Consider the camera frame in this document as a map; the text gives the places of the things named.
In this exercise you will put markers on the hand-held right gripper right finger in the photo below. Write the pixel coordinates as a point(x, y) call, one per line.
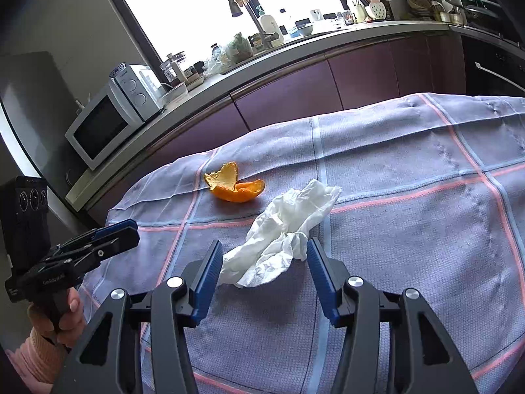
point(324, 283)

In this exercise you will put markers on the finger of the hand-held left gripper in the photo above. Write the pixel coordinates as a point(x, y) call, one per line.
point(117, 230)
point(119, 246)

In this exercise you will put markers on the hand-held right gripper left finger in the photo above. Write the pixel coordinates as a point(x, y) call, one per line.
point(205, 287)

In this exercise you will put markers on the white tissue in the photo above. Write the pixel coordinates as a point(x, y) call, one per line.
point(287, 217)

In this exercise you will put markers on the person's left hand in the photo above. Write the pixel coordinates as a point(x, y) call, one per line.
point(71, 328)

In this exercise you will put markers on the orange peel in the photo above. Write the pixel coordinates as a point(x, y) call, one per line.
point(233, 193)

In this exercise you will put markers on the grey checked tablecloth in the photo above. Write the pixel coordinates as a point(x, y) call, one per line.
point(410, 213)

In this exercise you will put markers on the grey refrigerator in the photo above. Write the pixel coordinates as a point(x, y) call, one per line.
point(28, 102)

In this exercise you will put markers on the white microwave oven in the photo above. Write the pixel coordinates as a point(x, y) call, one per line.
point(135, 90)

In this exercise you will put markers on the glass coffee press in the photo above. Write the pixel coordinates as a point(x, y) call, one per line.
point(174, 67)

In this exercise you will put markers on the maroon kitchen cabinet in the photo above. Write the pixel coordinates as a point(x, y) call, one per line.
point(287, 86)

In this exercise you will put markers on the kitchen window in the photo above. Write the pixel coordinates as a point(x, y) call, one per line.
point(184, 8)

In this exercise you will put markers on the metal kitchen faucet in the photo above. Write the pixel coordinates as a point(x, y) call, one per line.
point(236, 4)

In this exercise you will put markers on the white soap bottle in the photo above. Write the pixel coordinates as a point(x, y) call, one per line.
point(270, 24)

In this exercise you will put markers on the black oven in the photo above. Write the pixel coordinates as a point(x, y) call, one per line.
point(492, 69)

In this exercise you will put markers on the white dotted utensil holder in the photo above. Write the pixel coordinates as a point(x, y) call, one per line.
point(376, 8)

